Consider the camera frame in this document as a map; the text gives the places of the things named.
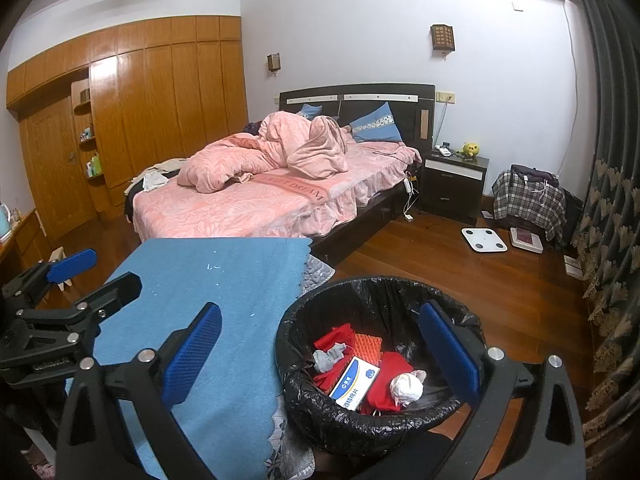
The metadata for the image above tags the orange foam net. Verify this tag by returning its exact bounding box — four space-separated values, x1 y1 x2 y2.
352 332 383 363

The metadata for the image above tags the dark wooden headboard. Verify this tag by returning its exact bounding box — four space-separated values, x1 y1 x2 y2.
279 84 437 148

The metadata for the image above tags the dark garment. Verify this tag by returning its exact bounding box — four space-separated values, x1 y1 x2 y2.
510 164 558 186

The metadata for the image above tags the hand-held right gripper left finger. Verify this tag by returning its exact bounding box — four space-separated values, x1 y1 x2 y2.
54 302 223 480

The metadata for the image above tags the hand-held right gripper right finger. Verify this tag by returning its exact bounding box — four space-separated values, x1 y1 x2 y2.
419 300 587 480

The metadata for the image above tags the pile of light clothes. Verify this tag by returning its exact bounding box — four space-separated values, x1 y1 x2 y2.
125 157 188 196

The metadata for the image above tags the plaid cloth on chair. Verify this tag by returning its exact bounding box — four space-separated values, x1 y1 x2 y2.
492 167 568 243

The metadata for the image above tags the blue table cloth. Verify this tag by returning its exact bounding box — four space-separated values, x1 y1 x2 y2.
67 237 313 480

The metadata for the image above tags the scale with brown top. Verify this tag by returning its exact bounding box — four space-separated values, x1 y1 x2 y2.
509 226 545 253

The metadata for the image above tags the low wooden cabinet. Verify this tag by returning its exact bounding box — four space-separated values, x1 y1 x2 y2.
0 209 53 291

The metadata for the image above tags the large blue pillow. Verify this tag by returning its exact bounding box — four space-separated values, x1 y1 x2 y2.
349 101 405 143

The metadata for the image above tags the dark patterned curtain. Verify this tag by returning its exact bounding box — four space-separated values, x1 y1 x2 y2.
567 0 640 466

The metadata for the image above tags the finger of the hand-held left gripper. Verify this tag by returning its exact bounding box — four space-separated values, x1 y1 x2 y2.
0 249 98 311
74 272 143 325

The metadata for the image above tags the wooden wardrobe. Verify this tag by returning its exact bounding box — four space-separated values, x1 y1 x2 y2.
6 15 249 241

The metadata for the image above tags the pink duvet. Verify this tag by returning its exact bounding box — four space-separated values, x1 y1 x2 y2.
177 111 353 194

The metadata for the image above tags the white and blue cardboard box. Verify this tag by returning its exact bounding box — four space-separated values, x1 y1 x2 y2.
328 356 382 413

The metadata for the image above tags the large wooden wall lamp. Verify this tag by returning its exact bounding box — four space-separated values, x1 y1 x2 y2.
431 24 456 56

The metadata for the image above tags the dark nightstand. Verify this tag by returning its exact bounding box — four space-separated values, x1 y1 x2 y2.
419 149 490 226

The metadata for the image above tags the bed with pink sheet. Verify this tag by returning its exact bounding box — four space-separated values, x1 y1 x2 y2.
124 140 426 266

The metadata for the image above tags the white tissue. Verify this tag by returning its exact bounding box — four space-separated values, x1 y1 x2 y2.
390 371 425 406

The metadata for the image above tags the white bathroom scale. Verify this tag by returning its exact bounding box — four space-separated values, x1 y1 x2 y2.
461 227 508 253

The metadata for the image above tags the black trash bin with liner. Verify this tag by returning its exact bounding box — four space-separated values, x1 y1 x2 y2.
275 276 488 458

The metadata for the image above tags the grey sock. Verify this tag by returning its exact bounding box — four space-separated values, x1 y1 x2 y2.
312 342 348 373

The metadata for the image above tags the red cloth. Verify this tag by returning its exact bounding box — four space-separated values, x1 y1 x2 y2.
314 352 415 416
314 324 355 352

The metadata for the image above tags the small wooden stool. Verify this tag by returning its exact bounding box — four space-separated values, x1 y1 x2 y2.
50 246 72 292

